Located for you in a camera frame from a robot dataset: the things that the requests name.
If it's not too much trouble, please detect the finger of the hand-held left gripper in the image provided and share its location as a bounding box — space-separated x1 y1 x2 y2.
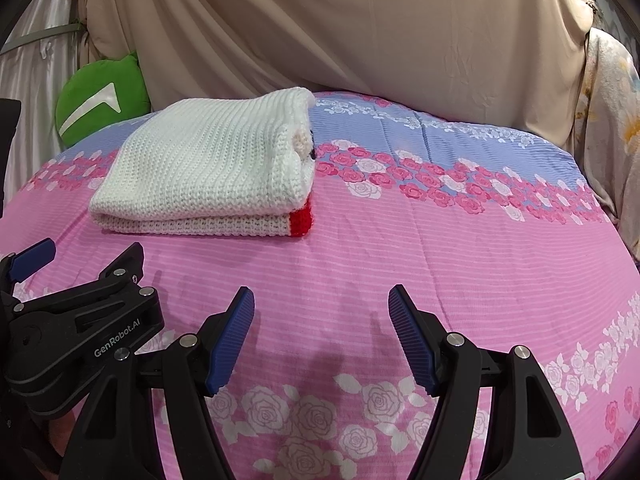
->
14 242 147 313
0 238 57 293

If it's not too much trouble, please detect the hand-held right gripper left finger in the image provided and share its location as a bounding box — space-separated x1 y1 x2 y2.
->
60 286 256 480

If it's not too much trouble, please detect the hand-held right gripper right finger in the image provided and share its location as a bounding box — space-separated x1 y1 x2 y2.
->
387 284 586 480

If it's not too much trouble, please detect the white knit sweater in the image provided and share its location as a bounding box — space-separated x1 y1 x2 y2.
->
88 86 317 239

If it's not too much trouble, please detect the pink floral bedsheet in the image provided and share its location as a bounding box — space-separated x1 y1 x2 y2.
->
0 91 640 480

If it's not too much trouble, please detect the green round pillow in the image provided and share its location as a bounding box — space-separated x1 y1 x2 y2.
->
54 50 152 149

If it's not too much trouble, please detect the white satin curtain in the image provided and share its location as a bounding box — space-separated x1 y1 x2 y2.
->
0 0 96 171

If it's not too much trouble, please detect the grey curtain tieback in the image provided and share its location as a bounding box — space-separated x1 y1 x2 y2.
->
0 22 85 57

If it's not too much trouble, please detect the cream floral cloth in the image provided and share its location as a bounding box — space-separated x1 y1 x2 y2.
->
571 26 640 262

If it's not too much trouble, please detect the beige curtain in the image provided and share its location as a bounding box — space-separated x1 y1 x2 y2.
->
79 0 598 153

